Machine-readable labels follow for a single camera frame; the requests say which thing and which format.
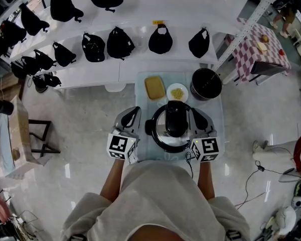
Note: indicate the yellow round fruit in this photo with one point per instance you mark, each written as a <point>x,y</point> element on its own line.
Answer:
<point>265,38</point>

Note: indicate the small table with blue cloth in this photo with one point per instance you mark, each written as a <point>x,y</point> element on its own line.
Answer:
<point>218,114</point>

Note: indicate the yellow rectangular tray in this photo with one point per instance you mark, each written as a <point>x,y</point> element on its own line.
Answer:
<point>154,88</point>

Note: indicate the white round plate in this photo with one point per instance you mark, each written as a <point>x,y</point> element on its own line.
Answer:
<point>169,98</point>

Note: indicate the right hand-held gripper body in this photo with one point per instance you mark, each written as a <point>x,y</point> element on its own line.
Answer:
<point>208,147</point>

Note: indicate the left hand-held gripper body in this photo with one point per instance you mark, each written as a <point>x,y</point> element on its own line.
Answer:
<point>118,144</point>

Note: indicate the white rounded object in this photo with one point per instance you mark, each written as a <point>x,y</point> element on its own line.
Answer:
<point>287,220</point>

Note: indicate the person's right forearm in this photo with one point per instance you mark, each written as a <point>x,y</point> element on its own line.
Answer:
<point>205,182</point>

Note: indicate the black pressure cooker body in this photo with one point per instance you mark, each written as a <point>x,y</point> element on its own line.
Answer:
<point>148,127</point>

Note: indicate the small red fruit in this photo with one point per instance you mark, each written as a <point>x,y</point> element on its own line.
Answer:
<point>281,52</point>

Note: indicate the grey chair base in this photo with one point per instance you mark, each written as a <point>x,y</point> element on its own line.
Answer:
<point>291,176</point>

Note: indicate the steel black pressure cooker lid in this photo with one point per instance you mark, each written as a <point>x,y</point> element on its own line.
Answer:
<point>175,119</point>

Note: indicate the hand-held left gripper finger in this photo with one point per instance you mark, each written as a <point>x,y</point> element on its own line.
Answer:
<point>137,120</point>
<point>116,122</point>

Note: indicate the wooden table with cloth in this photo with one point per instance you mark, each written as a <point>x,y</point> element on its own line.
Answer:
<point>17,134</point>

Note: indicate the black cylindrical container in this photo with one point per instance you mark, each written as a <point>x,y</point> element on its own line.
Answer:
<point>5,107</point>

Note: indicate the pale bread slice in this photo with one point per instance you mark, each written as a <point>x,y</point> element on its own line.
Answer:
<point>262,46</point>

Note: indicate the yellow corn kernels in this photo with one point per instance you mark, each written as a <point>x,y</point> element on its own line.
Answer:
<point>177,93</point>

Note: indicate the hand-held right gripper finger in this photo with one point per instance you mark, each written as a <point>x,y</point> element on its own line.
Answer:
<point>209,124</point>
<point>191,124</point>

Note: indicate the person's left forearm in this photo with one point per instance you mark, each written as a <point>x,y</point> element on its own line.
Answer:
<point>113,182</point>

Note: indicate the checkered cloth table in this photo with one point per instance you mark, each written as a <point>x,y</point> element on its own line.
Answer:
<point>245,54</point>

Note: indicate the person's beige shirt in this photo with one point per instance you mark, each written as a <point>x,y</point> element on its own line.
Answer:
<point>160,205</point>

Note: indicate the white shelf unit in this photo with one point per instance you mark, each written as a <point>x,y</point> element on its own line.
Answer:
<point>165,9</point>

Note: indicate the yellow shelf label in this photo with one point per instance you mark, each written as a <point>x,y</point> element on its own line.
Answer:
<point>158,22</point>

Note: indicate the black inner pot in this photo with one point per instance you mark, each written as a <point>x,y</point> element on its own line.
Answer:
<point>205,84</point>

